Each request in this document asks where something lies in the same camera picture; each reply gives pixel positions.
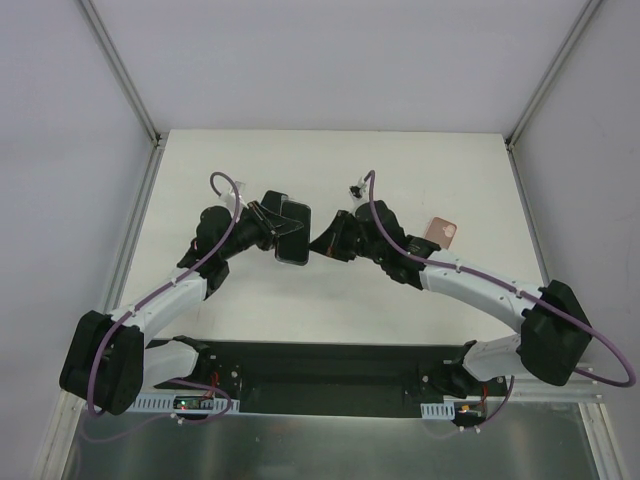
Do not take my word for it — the white cable duct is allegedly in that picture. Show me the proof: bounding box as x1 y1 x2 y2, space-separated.
420 400 456 421
126 394 240 415

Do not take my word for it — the right aluminium frame post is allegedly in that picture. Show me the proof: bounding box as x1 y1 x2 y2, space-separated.
505 0 606 152

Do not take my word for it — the aluminium frame post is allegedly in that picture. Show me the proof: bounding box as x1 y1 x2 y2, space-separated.
505 0 606 152
74 0 163 147

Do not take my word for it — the black phone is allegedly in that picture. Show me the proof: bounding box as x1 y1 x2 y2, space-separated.
275 199 312 266

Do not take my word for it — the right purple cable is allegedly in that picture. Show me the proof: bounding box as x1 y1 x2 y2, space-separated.
348 169 637 441

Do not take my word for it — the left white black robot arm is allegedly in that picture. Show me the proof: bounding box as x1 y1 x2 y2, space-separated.
59 193 311 415

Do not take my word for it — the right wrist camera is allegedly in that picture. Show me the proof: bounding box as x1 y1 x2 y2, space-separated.
349 175 370 200

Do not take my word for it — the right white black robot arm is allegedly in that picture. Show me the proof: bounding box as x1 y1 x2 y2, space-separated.
310 200 592 398

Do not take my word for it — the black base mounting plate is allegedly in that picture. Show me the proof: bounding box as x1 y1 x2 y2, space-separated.
144 335 571 416

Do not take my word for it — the aluminium frame front rail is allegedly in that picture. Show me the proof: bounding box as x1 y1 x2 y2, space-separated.
62 350 604 404

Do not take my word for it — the left aluminium frame post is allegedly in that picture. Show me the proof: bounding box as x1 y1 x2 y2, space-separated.
74 0 163 147

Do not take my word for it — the right white cable duct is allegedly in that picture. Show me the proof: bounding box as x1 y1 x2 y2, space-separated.
420 400 456 421

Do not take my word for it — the left white cable duct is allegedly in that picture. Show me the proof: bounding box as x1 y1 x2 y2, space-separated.
126 394 240 415

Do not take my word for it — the black phone case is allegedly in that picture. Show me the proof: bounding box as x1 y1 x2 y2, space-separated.
260 190 289 215

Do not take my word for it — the pink phone case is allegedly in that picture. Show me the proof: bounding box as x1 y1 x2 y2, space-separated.
423 216 458 249

